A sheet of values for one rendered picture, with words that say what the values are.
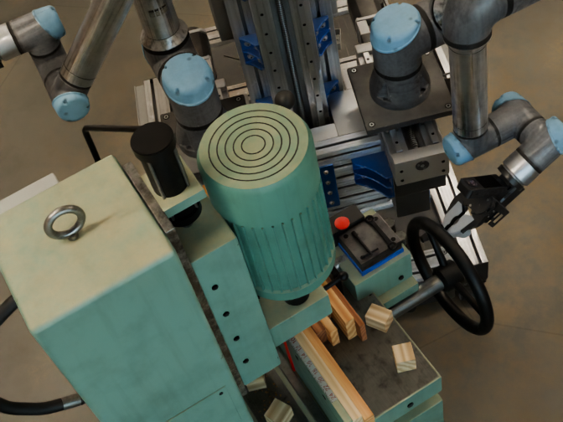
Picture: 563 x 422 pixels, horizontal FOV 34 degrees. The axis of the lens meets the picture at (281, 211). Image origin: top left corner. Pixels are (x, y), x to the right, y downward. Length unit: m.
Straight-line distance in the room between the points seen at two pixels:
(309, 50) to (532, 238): 1.14
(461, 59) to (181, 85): 0.65
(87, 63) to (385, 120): 0.73
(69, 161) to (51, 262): 2.25
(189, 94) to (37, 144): 1.59
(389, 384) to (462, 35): 0.68
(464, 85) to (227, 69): 1.56
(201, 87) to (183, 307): 0.88
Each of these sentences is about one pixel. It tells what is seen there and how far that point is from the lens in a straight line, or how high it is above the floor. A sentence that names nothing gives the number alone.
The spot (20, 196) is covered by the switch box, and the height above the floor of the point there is 1.48.
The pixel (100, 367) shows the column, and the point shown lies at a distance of 1.39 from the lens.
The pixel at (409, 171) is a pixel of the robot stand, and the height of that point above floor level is 0.73.
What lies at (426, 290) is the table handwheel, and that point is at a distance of 1.98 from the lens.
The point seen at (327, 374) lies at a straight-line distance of 1.77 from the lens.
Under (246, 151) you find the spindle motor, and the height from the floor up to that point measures 1.50.
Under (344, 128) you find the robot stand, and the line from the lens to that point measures 2.39.
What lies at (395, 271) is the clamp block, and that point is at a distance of 1.89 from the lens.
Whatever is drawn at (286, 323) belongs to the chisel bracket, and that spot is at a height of 1.06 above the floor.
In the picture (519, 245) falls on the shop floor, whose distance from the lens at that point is 3.03.
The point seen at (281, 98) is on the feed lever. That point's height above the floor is 1.41.
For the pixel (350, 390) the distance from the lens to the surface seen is 1.76.
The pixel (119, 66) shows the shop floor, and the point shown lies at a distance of 3.82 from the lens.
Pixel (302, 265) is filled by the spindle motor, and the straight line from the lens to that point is 1.50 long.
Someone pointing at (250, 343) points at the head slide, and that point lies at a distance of 1.62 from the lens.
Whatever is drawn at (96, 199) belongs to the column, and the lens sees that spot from 1.35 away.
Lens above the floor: 2.53
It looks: 53 degrees down
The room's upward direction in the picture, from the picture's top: 15 degrees counter-clockwise
